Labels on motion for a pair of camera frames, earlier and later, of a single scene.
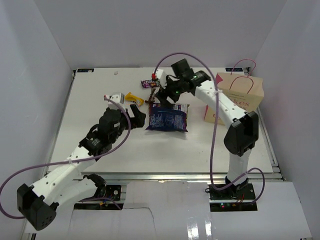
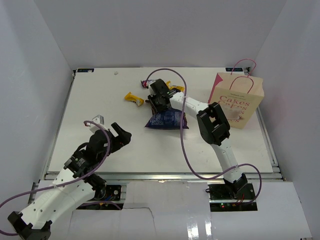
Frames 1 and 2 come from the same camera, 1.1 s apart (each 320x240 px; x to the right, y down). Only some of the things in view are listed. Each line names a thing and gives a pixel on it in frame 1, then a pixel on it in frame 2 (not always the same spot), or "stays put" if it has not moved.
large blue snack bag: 169,119 stays put
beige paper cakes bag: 247,90 stays put
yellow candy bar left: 130,97 stays put
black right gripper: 164,93 to 152,98
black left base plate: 112,191 stays put
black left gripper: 138,120 to 123,138
